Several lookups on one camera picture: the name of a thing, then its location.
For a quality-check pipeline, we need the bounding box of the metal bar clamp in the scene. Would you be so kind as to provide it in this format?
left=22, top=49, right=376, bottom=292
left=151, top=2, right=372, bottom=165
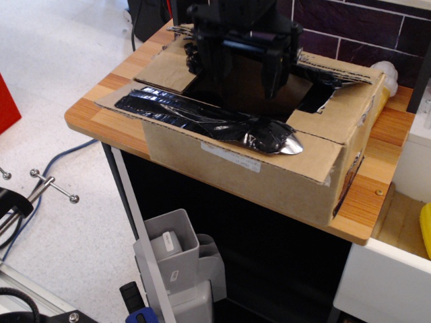
left=1, top=164, right=80, bottom=250

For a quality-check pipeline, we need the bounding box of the grey plastic container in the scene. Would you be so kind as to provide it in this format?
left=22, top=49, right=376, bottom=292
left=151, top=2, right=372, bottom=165
left=168, top=234, right=227, bottom=322

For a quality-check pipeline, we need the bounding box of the blue handled tool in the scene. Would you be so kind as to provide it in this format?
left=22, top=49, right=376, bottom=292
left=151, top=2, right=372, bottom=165
left=119, top=281, right=159, bottom=323

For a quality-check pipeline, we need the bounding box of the black coiled cable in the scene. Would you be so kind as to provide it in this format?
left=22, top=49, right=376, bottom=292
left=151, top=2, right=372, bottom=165
left=0, top=285, right=44, bottom=323

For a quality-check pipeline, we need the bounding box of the aluminium frame rail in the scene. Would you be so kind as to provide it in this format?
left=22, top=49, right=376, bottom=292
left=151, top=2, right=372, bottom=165
left=1, top=262, right=94, bottom=322

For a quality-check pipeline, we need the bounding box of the blue cable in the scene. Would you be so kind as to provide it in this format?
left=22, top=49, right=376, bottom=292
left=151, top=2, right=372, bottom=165
left=0, top=137, right=100, bottom=263

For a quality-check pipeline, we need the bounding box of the yellow object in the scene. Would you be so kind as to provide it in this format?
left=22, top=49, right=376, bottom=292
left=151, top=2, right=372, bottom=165
left=420, top=203, right=431, bottom=258

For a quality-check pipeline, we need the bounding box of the black device with cables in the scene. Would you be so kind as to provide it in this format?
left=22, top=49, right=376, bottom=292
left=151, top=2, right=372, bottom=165
left=127, top=0, right=172, bottom=51

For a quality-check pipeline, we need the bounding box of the white drawer unit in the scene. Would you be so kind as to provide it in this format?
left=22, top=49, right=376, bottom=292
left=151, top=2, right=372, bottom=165
left=334, top=96, right=430, bottom=322

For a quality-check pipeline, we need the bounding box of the grey square bin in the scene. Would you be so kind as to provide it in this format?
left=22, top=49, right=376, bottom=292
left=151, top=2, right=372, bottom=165
left=139, top=209, right=199, bottom=302

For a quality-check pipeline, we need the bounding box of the taped brown cardboard box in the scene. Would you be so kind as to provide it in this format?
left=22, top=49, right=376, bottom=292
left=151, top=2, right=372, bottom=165
left=96, top=37, right=387, bottom=226

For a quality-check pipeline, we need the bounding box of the red box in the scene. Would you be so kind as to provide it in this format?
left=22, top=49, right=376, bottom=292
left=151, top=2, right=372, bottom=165
left=0, top=76, right=22, bottom=134

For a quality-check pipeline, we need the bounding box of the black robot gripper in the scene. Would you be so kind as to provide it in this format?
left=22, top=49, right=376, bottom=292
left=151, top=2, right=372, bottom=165
left=187, top=1, right=302, bottom=105

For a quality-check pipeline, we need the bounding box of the white plastic bag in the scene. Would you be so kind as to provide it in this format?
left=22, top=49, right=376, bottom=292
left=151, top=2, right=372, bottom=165
left=371, top=61, right=399, bottom=98

